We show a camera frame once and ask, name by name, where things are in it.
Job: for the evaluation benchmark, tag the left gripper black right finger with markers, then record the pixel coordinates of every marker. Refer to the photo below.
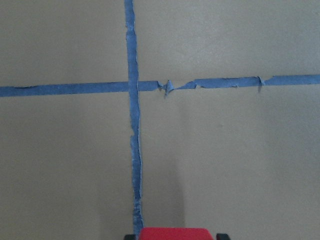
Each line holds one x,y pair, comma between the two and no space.
222,236

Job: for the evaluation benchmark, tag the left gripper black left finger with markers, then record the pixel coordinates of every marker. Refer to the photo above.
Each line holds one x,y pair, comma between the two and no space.
131,237

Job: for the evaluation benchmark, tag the red block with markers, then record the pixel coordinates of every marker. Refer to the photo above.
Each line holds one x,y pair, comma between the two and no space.
174,233

